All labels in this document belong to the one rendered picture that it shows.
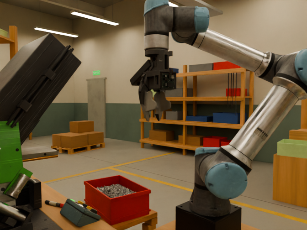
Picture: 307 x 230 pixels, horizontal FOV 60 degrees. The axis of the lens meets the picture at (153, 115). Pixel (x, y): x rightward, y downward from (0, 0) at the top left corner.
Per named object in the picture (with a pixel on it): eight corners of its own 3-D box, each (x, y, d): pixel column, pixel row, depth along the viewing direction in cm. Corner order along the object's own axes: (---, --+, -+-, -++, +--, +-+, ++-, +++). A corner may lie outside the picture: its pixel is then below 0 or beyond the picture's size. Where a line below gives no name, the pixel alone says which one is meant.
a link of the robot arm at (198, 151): (221, 176, 105) (222, 143, 104) (233, 188, 92) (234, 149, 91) (191, 176, 104) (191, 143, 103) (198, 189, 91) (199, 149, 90)
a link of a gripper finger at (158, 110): (168, 121, 81) (165, 91, 79) (155, 120, 85) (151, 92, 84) (175, 119, 83) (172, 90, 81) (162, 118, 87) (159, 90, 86)
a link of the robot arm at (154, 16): (173, -5, 76) (143, -6, 76) (173, 33, 77) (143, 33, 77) (170, 5, 84) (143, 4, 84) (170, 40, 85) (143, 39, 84)
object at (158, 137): (241, 165, 548) (243, 58, 536) (139, 148, 751) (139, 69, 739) (252, 161, 588) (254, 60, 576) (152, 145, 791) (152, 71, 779)
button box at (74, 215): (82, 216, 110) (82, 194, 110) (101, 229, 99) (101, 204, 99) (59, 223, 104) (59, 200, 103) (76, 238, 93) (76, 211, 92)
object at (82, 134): (86, 144, 804) (85, 120, 800) (104, 147, 759) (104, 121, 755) (50, 151, 706) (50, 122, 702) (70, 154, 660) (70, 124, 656)
